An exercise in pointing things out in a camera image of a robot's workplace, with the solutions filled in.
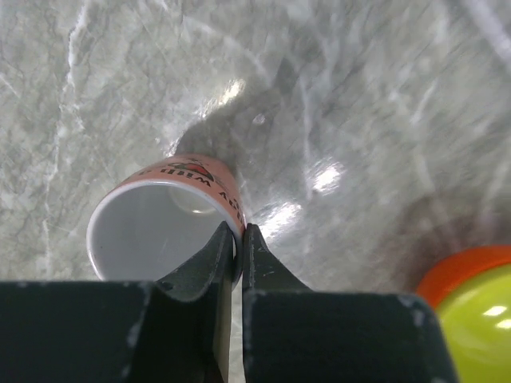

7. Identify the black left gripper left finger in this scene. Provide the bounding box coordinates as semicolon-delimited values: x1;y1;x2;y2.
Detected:
1;223;233;382

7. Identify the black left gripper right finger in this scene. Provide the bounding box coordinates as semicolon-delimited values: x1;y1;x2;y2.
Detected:
242;224;458;382

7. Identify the pink printed ceramic mug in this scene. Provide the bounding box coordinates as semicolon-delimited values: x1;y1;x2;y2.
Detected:
86;153;246;281

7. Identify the orange bowl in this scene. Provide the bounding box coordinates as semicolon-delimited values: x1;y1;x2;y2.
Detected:
416;245;510;308

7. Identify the yellow-green bowl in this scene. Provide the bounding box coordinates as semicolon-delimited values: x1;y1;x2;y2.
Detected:
436;266;510;382

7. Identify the white wire dish rack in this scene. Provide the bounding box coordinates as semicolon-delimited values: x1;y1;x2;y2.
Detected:
461;0;510;73

